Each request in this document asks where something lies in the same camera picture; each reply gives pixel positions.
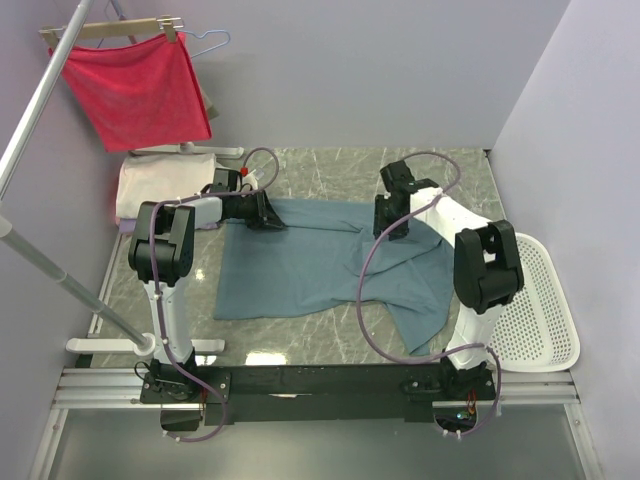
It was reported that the red towel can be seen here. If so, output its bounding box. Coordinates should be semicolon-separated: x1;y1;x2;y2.
62;33;212;153

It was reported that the tan cloth behind towel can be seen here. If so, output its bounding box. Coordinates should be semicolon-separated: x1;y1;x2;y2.
201;90;219;120

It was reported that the black base beam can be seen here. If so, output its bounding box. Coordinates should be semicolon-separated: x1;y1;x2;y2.
140;362;497;431

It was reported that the white perforated plastic basket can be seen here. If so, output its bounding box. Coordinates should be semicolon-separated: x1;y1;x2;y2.
490;233;580;373

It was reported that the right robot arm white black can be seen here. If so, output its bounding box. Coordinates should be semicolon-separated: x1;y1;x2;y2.
373;160;524;399

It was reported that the aluminium rail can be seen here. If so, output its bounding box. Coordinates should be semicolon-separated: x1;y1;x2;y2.
51;368;580;410

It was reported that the grey metal clothes rack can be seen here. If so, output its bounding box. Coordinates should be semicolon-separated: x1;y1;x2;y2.
0;0;245;356

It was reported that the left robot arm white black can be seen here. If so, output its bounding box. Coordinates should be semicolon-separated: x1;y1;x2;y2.
128;167;285;365

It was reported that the wooden clip hanger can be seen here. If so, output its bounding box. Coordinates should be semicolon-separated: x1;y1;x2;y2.
39;15;184;44

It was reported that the folded white t shirt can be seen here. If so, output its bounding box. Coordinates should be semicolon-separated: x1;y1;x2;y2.
115;154;217;219

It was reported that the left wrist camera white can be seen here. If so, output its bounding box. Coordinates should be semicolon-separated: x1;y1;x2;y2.
240;167;264;180

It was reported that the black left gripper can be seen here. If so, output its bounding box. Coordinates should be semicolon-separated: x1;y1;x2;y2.
231;189;286;231

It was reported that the blue t shirt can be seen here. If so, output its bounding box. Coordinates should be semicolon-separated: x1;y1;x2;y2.
213;199;453;355

